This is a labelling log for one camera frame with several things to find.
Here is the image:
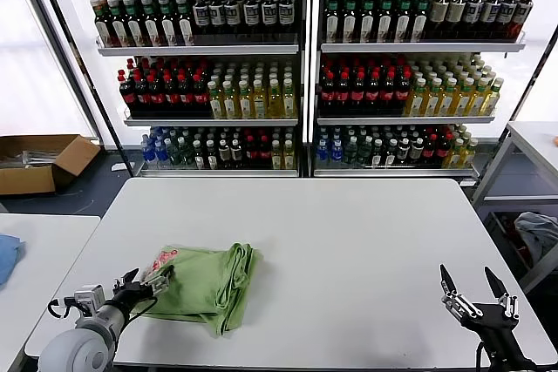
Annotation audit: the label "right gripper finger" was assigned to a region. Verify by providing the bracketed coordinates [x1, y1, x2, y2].
[484, 265, 520, 320]
[439, 263, 485, 321]

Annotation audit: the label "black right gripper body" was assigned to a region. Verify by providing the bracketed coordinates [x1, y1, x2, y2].
[460, 301, 541, 372]

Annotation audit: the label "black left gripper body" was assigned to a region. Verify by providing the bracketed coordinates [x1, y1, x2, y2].
[112, 282, 154, 315]

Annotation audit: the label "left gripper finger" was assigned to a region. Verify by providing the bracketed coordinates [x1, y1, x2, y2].
[112, 267, 140, 294]
[140, 264, 176, 295]

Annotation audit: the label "green t-shirt with print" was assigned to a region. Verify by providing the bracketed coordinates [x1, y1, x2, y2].
[138, 241, 265, 337]

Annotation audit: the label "red bag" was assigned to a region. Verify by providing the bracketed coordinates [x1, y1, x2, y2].
[500, 214, 535, 268]

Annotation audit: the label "black storage bin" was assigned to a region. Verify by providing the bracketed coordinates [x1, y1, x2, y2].
[484, 210, 540, 280]

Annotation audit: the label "grey cloth bundle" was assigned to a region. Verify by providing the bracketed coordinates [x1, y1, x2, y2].
[514, 211, 558, 264]

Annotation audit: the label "blue folded cloth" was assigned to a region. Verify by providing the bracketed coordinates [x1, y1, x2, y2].
[0, 233, 26, 287]

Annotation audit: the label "open cardboard box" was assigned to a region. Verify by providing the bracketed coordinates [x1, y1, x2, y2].
[0, 133, 102, 196]

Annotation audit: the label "small yellow juice bottle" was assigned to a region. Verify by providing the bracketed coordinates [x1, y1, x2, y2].
[282, 139, 296, 171]
[460, 139, 480, 168]
[444, 139, 464, 168]
[270, 139, 283, 171]

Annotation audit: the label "small red cap cola bottle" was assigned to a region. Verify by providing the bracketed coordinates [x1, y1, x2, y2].
[423, 134, 439, 162]
[437, 132, 453, 162]
[257, 134, 272, 169]
[244, 134, 259, 169]

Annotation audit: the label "clear plastic packaging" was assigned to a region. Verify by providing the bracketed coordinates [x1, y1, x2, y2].
[0, 148, 60, 171]

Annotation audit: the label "black slanted pole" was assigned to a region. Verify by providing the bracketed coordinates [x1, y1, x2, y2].
[474, 25, 558, 184]
[17, 0, 134, 172]

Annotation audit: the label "grey metal shelf rack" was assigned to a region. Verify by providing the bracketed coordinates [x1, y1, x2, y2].
[65, 0, 306, 179]
[307, 0, 528, 179]

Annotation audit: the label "green cap tea bottle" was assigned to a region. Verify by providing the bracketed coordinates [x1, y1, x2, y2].
[139, 0, 160, 47]
[324, 0, 341, 44]
[92, 0, 115, 48]
[121, 0, 144, 48]
[359, 0, 377, 44]
[157, 0, 178, 47]
[342, 0, 358, 44]
[394, 0, 413, 44]
[174, 0, 196, 47]
[377, 0, 395, 44]
[106, 0, 130, 48]
[412, 0, 431, 44]

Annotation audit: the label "dark bottle blue white label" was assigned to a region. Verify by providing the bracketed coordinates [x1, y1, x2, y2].
[277, 0, 296, 36]
[193, 0, 211, 36]
[496, 0, 519, 40]
[242, 0, 262, 36]
[464, 0, 484, 40]
[224, 0, 242, 36]
[208, 0, 227, 36]
[512, 0, 535, 41]
[480, 0, 501, 40]
[260, 0, 279, 36]

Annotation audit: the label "dark bottle beige label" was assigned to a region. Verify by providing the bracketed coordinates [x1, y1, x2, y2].
[429, 0, 450, 40]
[446, 0, 467, 40]

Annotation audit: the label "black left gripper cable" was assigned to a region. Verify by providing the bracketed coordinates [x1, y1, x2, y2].
[128, 295, 159, 321]

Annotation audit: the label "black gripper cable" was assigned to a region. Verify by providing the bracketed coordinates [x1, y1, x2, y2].
[128, 295, 159, 321]
[473, 340, 486, 372]

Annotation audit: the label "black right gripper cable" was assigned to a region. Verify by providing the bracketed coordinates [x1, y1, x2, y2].
[473, 340, 486, 372]

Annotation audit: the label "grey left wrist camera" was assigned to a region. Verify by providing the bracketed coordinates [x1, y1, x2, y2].
[47, 284, 107, 319]

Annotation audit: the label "grey metal frame table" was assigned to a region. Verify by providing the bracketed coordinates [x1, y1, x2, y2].
[471, 121, 558, 294]

